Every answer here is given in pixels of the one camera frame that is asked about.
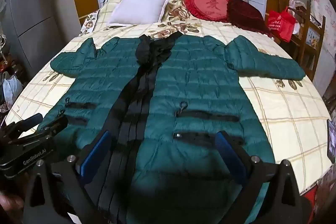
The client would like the person's left hand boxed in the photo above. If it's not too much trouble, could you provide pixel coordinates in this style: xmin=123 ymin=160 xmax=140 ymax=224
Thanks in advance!
xmin=0 ymin=191 xmax=25 ymax=217

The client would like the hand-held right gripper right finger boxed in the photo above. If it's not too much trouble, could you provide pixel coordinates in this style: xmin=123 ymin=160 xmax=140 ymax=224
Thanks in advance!
xmin=215 ymin=131 xmax=313 ymax=224

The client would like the red shopping bag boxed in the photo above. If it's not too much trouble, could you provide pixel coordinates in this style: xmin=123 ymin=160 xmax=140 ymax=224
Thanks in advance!
xmin=267 ymin=6 xmax=297 ymax=43

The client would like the green down jacket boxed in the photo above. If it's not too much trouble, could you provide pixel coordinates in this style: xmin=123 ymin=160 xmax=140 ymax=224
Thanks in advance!
xmin=39 ymin=31 xmax=306 ymax=224

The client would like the white pillow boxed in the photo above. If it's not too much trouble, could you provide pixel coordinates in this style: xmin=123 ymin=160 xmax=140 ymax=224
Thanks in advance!
xmin=108 ymin=0 xmax=174 ymax=26

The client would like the red heart-shaped pillow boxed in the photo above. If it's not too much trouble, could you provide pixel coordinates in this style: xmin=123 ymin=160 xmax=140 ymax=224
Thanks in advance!
xmin=184 ymin=0 xmax=233 ymax=23

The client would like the grey refrigerator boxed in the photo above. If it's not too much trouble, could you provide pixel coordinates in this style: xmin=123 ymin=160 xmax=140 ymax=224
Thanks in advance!
xmin=5 ymin=0 xmax=75 ymax=77

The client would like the black phone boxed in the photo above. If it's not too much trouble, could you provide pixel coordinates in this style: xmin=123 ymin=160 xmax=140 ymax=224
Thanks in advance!
xmin=326 ymin=119 xmax=336 ymax=164

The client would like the wooden chair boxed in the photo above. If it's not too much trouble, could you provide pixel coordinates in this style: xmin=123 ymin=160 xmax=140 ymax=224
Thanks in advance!
xmin=289 ymin=1 xmax=326 ymax=75

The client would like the dark red velvet pillow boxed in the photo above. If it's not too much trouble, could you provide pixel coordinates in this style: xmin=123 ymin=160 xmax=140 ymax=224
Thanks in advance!
xmin=226 ymin=0 xmax=273 ymax=37

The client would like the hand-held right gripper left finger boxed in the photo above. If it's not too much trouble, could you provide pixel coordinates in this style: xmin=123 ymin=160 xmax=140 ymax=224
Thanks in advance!
xmin=25 ymin=130 xmax=113 ymax=224

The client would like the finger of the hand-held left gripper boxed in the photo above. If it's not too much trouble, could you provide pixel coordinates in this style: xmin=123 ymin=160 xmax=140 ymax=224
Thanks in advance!
xmin=5 ymin=113 xmax=44 ymax=135
xmin=35 ymin=115 xmax=69 ymax=141

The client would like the white plastic bag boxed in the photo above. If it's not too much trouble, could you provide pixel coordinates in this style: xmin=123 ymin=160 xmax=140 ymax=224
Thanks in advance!
xmin=3 ymin=73 xmax=23 ymax=105

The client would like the floral checked bedsheet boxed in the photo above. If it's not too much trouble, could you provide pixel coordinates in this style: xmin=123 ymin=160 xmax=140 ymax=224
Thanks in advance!
xmin=5 ymin=0 xmax=332 ymax=195

